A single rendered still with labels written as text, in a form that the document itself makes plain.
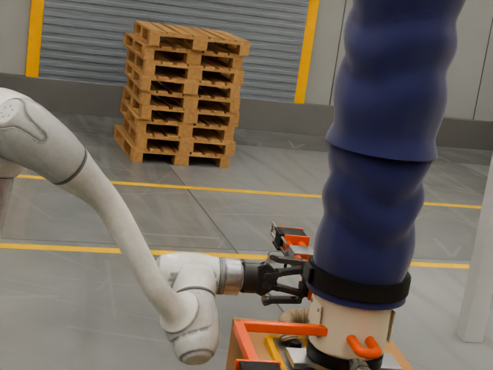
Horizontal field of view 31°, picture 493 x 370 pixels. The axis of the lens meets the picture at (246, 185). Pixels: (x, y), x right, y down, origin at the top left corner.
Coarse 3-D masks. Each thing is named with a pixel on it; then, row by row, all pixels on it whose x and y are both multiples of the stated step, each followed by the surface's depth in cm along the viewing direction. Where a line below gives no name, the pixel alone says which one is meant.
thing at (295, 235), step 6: (282, 228) 254; (288, 228) 255; (294, 228) 256; (300, 228) 257; (288, 234) 250; (294, 234) 250; (300, 234) 251; (294, 240) 249; (300, 240) 250; (306, 240) 250; (282, 246) 250
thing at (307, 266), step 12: (312, 264) 191; (312, 276) 189; (324, 276) 186; (336, 276) 185; (408, 276) 192; (324, 288) 186; (336, 288) 184; (348, 288) 183; (360, 288) 183; (372, 288) 183; (384, 288) 183; (396, 288) 185; (408, 288) 189; (360, 300) 183; (372, 300) 183; (384, 300) 184; (396, 300) 186
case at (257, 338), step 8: (264, 320) 226; (272, 320) 226; (232, 328) 224; (232, 336) 224; (256, 336) 215; (264, 336) 216; (304, 336) 219; (232, 344) 223; (256, 344) 210; (264, 344) 211; (392, 344) 222; (232, 352) 222; (240, 352) 212; (256, 352) 206; (264, 352) 207; (392, 352) 217; (400, 352) 218; (232, 360) 221; (400, 360) 213; (232, 368) 220; (408, 368) 210
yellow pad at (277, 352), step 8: (272, 336) 212; (272, 344) 207; (280, 344) 207; (288, 344) 207; (296, 344) 202; (304, 344) 210; (272, 352) 204; (280, 352) 202; (280, 360) 199; (288, 360) 199; (280, 368) 196; (288, 368) 195; (312, 368) 191
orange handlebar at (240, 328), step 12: (288, 240) 249; (240, 324) 185; (252, 324) 187; (264, 324) 187; (276, 324) 188; (288, 324) 188; (300, 324) 189; (312, 324) 190; (240, 336) 179; (348, 336) 188; (372, 336) 189; (240, 348) 178; (252, 348) 174; (360, 348) 182; (372, 348) 184
